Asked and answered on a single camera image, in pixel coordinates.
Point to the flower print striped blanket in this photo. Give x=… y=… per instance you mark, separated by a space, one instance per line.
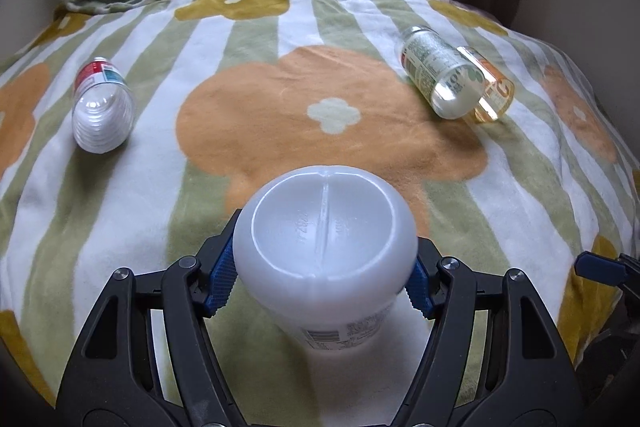
x=320 y=72

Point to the clear green label bottle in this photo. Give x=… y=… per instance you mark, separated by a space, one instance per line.
x=435 y=67

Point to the white plastic bottle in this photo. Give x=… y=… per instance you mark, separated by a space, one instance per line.
x=325 y=252

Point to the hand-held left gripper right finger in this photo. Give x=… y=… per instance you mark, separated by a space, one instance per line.
x=419 y=287

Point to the clear orange label bottle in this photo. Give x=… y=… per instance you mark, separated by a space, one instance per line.
x=497 y=92

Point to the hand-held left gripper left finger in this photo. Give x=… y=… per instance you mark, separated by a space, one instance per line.
x=220 y=279

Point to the clear red label plastic bottle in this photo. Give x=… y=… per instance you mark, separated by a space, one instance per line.
x=102 y=112

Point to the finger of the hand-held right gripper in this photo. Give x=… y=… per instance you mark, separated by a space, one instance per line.
x=600 y=265

